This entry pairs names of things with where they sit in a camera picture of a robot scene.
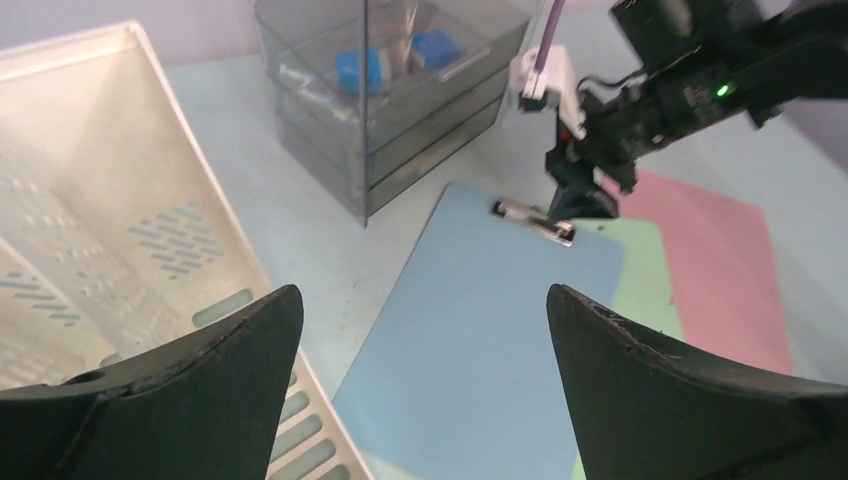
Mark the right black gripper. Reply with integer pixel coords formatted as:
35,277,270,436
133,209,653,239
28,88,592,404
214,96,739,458
545,92,668,221

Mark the metal clipboard clip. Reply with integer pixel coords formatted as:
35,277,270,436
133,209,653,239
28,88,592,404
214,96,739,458
490,198,576,247

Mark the green clipboard sheet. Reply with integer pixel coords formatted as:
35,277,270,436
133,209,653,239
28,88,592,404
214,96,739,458
569,217,685,480

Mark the pink clipboard sheet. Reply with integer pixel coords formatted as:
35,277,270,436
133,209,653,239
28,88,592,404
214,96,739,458
619,173,793,374

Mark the clear plastic drawer box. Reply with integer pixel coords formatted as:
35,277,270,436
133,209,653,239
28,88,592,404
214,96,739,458
253,1,544,223

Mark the white plastic file rack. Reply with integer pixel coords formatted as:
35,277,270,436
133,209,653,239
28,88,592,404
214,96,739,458
1,21,370,479

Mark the blue clipboard sheet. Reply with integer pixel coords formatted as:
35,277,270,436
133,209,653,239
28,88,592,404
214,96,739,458
334,183,625,479

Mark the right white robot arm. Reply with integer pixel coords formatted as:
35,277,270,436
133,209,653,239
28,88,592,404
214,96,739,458
545,1,847,221

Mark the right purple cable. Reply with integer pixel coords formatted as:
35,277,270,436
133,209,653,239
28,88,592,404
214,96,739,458
533,0,570,74

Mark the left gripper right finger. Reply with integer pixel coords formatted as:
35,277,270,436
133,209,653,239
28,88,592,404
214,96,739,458
546,284,847,479

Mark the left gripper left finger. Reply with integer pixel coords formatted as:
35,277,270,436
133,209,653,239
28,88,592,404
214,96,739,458
1,285,304,479

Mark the blue eraser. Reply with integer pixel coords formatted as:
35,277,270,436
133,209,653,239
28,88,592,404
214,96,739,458
411,29,462,70
334,48,391,93

